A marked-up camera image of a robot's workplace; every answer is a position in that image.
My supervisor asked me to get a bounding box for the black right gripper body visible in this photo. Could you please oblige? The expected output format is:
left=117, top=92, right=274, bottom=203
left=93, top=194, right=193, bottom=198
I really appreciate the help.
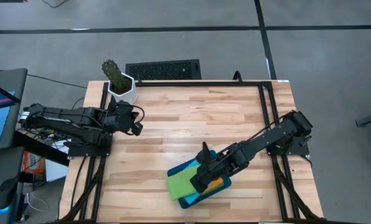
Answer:
left=195, top=141, right=238, bottom=181

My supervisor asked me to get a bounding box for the green cactus plant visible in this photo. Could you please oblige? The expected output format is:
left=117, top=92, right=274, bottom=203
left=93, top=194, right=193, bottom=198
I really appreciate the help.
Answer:
left=101, top=59, right=130, bottom=94

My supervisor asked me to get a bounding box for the orange microfiber towel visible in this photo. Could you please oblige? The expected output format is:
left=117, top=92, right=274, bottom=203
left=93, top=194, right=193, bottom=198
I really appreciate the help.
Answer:
left=204, top=177, right=225, bottom=195

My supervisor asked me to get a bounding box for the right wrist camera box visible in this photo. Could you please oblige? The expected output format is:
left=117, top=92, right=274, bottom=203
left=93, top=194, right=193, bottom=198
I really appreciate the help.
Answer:
left=190, top=174, right=210, bottom=194

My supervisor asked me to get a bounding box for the orange printed bag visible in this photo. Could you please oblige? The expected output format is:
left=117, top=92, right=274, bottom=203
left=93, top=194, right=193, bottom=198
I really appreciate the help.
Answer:
left=22, top=151, right=46, bottom=175

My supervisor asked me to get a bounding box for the green microfiber towel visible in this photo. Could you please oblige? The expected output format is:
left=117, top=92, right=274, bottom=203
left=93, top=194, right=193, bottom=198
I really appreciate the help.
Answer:
left=166, top=174, right=199, bottom=201

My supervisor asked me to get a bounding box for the blue microfiber towel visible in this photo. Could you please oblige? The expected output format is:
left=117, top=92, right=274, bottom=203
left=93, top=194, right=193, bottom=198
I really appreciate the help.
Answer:
left=182, top=160, right=205, bottom=205

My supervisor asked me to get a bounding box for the black aluminium table frame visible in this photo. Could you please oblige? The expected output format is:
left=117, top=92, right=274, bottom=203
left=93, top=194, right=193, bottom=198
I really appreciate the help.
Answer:
left=59, top=80, right=326, bottom=224

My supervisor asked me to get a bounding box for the black computer mouse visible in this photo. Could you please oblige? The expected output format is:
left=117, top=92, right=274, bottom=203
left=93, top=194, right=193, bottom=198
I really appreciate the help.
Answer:
left=0, top=177, right=18, bottom=211

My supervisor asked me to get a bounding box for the black keyboard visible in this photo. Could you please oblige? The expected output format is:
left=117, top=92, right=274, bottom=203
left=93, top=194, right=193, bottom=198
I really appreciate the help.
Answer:
left=125, top=58, right=202, bottom=81

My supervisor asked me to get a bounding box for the teal plastic bin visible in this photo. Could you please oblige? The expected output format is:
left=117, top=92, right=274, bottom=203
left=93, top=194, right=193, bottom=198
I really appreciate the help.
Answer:
left=166, top=150, right=232, bottom=210

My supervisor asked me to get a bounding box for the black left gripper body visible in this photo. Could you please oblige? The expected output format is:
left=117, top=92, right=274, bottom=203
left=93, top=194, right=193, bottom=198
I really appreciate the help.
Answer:
left=107, top=95, right=139, bottom=133

